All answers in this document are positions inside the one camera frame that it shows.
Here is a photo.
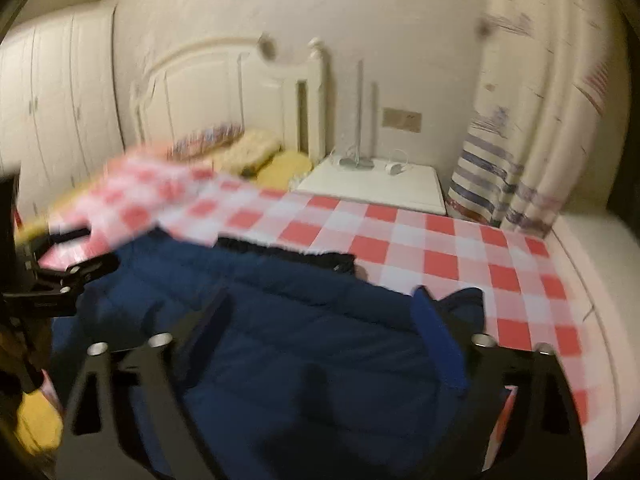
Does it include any navy blue quilted jacket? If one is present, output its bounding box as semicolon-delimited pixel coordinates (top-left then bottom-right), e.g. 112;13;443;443
49;229;464;479

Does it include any person's left hand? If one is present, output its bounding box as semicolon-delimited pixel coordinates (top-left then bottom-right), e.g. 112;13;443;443
1;316;53;393

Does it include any red white checkered bedsheet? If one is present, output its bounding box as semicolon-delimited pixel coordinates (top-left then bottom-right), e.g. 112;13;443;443
34;144;597;480

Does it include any white wardrobe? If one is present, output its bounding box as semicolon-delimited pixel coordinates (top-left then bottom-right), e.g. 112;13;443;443
1;3;124;219

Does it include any patterned colourful pillow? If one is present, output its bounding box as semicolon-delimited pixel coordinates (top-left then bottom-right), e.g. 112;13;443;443
167;122;244;162

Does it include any cream floral pillow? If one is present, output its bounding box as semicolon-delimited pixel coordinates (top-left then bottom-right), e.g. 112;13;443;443
212;129;281;176

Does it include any yellow pillow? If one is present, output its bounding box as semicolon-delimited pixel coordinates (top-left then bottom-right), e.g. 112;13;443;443
253;151;314;191

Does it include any white bedside table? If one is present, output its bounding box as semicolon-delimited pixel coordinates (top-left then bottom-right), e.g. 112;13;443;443
296;157;446;216

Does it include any white wooden headboard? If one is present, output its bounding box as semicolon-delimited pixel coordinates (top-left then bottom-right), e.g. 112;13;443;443
130;35;328;162

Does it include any white lamp with pole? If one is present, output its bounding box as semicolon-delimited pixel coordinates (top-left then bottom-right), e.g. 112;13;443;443
338;58;374;171

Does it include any nautical print striped curtain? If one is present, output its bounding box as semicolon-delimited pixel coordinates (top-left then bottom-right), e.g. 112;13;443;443
446;0;630;236

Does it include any white charger with cable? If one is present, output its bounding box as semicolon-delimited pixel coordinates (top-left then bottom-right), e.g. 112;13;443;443
384;148;410;177

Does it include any grey wall socket panel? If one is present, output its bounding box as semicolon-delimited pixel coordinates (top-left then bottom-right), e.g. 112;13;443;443
382;107;422;133

